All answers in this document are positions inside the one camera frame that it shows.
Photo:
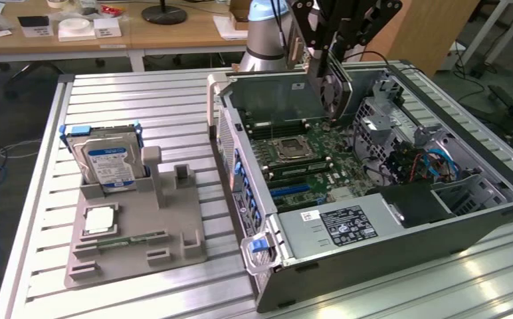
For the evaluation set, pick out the plain white box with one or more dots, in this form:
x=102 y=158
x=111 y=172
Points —
x=107 y=28

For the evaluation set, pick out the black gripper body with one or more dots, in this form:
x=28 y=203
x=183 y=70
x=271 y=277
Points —
x=345 y=10

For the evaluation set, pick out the black chair base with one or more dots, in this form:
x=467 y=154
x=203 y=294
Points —
x=22 y=74

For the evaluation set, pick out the beige tape roll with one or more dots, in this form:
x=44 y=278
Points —
x=54 y=4

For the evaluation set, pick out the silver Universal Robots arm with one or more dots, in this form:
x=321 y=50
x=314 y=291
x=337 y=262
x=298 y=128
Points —
x=263 y=36

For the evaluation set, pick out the blue case latch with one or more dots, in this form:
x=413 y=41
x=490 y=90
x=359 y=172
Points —
x=257 y=247

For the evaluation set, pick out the wooden desk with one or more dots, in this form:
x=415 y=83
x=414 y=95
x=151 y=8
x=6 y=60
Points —
x=62 y=46

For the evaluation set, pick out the white box with black top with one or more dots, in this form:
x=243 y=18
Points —
x=35 y=26

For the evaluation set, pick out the black round lamp base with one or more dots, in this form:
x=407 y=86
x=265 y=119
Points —
x=164 y=16

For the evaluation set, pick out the green RAM stick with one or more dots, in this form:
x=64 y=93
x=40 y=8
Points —
x=120 y=241

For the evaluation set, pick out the grey power supply unit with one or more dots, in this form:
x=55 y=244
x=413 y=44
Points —
x=349 y=226

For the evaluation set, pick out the blue expansion slot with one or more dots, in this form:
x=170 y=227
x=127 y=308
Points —
x=290 y=190

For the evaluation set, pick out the grey parts rack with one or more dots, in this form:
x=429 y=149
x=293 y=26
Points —
x=140 y=216

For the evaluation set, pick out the silver CPU chip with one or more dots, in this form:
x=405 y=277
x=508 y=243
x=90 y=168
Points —
x=99 y=221

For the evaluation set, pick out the white box with tape roll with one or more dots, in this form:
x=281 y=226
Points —
x=75 y=30

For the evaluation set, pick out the CPU socket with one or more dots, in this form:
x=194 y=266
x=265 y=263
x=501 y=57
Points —
x=290 y=148

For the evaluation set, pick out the red packet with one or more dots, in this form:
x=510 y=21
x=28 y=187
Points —
x=111 y=10

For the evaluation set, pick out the wooden cabinet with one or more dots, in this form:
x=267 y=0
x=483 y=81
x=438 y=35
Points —
x=434 y=33

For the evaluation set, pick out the small cardboard box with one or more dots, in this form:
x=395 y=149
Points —
x=238 y=8

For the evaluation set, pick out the metal drive cage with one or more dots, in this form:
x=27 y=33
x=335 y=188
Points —
x=381 y=126

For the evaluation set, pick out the black open PC case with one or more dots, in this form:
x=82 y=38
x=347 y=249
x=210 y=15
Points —
x=371 y=266

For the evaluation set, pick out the hard disk in blue caddy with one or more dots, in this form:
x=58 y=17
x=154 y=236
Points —
x=106 y=163

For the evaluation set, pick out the white paper stack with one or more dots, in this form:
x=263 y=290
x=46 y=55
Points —
x=227 y=28

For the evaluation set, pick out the graphics card with fan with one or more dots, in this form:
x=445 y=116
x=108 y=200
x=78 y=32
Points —
x=334 y=89

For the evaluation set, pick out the metal disk bay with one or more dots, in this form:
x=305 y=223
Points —
x=473 y=196

